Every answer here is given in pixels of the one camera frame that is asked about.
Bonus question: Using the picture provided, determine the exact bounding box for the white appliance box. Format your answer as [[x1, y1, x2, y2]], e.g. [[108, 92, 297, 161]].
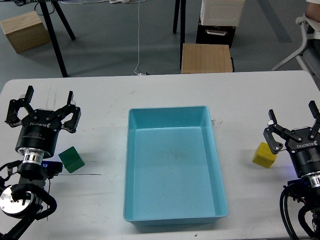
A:
[[200, 0, 245, 27]]

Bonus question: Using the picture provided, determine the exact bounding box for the yellow wooden block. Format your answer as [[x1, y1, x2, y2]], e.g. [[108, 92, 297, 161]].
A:
[[252, 142, 277, 169]]

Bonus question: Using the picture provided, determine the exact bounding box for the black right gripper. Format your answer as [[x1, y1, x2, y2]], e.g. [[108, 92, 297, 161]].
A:
[[263, 100, 320, 178]]

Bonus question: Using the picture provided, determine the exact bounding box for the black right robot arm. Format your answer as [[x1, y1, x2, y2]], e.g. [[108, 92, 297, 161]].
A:
[[263, 100, 320, 240]]

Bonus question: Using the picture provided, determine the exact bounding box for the white office chair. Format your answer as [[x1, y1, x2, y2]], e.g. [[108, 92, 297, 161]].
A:
[[271, 13, 320, 87]]

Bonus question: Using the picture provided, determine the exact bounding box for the white hanging cable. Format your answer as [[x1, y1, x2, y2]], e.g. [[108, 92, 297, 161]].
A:
[[134, 0, 148, 76]]

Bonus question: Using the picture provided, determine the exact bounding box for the black drawer cabinet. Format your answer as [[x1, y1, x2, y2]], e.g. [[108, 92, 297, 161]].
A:
[[195, 19, 236, 48]]

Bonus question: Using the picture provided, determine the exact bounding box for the wooden stool top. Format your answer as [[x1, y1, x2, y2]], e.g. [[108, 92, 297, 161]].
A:
[[181, 43, 233, 74]]

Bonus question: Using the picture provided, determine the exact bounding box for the black tripod legs left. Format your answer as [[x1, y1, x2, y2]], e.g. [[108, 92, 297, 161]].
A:
[[36, 0, 76, 78]]

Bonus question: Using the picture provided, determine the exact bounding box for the light wooden box left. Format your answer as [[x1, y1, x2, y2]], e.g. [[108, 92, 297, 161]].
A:
[[0, 11, 51, 53]]

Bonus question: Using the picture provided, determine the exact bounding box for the green wooden block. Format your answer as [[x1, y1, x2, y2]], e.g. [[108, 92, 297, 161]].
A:
[[58, 146, 85, 174]]

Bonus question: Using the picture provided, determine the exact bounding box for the light blue plastic bin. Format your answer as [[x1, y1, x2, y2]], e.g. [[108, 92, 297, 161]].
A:
[[123, 106, 229, 226]]

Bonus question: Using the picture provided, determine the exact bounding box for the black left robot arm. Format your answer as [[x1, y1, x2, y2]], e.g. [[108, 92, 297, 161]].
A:
[[0, 85, 81, 240]]

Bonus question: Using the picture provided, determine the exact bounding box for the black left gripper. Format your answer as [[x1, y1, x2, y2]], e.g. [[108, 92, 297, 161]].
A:
[[5, 85, 81, 158]]

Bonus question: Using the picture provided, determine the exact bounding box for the black table legs centre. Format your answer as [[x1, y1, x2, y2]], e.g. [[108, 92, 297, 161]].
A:
[[172, 0, 186, 69]]

